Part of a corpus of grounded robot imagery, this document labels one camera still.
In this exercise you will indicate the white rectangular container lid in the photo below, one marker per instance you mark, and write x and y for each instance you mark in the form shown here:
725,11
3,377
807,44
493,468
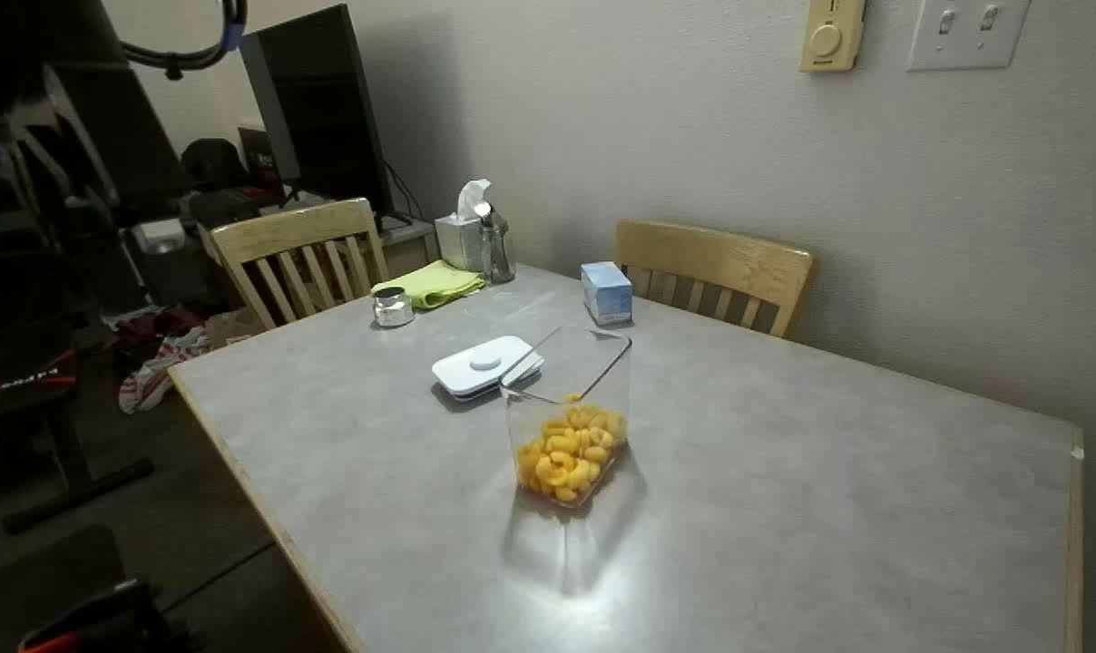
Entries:
479,364

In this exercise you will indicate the clear plastic food container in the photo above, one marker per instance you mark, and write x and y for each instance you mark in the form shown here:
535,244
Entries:
568,410

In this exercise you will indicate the small light blue box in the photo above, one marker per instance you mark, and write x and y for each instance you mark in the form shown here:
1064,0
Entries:
606,292

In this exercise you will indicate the lime green cloth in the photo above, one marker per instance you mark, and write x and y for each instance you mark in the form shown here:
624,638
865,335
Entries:
439,284

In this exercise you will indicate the white tissue box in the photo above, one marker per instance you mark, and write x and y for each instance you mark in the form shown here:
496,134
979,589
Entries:
456,241

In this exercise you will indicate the wooden slat-back chair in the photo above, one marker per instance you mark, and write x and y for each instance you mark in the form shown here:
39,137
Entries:
295,229
718,257

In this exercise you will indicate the black monitor screen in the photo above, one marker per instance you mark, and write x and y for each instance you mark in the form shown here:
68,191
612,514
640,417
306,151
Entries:
318,110

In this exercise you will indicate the red and white clothes pile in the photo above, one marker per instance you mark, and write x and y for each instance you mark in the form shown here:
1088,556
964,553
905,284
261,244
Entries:
162,358

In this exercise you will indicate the black metal stand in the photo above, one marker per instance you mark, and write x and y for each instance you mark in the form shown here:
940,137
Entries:
64,452

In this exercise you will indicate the red and black bag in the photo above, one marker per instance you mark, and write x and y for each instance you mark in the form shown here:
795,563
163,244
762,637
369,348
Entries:
99,618

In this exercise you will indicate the beige wall thermostat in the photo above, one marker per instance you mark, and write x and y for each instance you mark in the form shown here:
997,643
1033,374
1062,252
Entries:
832,35

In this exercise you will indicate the white light switch plate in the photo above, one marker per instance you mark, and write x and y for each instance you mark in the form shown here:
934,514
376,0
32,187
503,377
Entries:
972,29

